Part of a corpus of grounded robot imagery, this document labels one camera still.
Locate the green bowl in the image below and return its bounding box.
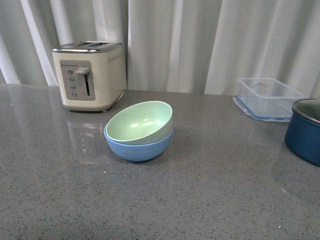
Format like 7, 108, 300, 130
105, 100, 173, 145

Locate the blue bowl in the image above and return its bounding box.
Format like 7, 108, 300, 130
103, 125, 173, 162

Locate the cream toaster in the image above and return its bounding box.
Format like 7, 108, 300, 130
52, 41, 127, 112

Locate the clear plastic container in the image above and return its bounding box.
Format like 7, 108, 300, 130
232, 77, 305, 122

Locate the blue saucepan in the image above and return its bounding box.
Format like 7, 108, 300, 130
284, 98, 320, 166

